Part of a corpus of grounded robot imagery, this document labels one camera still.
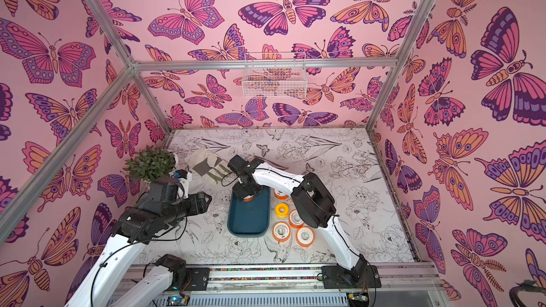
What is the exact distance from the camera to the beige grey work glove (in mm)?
1025

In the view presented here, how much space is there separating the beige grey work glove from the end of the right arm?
6.6 inches

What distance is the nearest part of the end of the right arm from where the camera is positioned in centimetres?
70
